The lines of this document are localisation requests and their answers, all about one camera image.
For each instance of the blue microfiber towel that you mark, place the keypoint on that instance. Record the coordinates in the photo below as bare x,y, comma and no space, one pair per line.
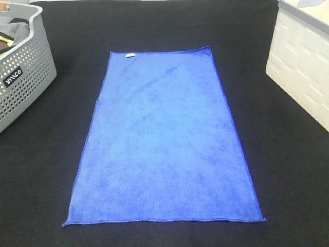
162,146

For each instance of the grey perforated plastic basket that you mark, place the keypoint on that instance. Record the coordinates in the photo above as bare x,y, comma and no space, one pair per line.
28,68

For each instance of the white plastic storage crate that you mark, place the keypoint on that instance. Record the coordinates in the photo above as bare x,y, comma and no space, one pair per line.
298,55

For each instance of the grey towel in basket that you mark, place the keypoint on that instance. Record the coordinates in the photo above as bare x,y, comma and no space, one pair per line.
15,32

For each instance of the brown and yellow cloths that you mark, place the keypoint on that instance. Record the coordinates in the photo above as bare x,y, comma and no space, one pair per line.
6,43

